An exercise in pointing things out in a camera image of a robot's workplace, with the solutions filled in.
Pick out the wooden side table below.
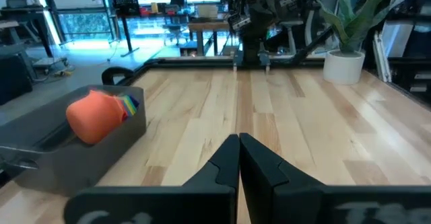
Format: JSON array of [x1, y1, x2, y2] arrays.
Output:
[[187, 20, 234, 57]]

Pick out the white plant pot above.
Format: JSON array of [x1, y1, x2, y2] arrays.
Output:
[[322, 48, 366, 85]]

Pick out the green artificial plant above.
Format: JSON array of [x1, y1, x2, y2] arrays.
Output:
[[318, 0, 403, 54]]

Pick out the black cable hook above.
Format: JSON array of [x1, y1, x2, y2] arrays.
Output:
[[101, 66, 135, 86]]

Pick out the black aluminium table frame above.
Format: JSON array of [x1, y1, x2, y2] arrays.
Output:
[[116, 56, 431, 111]]

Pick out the orange measuring cup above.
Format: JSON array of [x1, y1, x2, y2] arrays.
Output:
[[65, 89, 129, 146]]

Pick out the black cabinet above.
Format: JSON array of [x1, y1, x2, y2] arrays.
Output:
[[0, 54, 34, 106]]

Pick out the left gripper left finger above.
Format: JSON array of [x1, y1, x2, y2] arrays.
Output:
[[63, 133, 240, 224]]

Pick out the white leaning panels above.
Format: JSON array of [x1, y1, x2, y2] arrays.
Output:
[[372, 30, 393, 83]]

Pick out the dark grey plastic basket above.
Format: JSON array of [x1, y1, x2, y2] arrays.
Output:
[[0, 84, 147, 198]]

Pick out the black standing desk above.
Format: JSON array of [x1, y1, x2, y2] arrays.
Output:
[[110, 0, 190, 59]]

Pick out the black shelf unit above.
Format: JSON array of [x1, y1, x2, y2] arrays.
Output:
[[387, 0, 431, 104]]

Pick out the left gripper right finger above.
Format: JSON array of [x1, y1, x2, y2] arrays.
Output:
[[239, 132, 431, 224]]

